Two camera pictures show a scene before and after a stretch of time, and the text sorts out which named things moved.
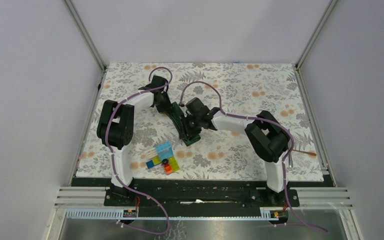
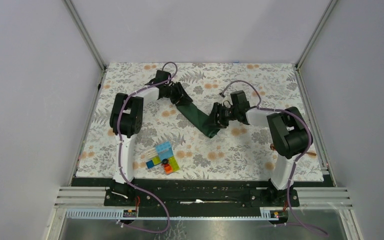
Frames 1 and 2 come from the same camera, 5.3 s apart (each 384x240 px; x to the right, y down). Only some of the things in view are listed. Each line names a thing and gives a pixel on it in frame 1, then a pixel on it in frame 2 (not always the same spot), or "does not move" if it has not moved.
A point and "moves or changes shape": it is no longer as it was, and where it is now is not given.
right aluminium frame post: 330,6 does not move
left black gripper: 166,108 to 180,97
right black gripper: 190,132 to 219,122
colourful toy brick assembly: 162,154 does not move
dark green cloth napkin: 176,113 moves or changes shape
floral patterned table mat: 243,90 does not move
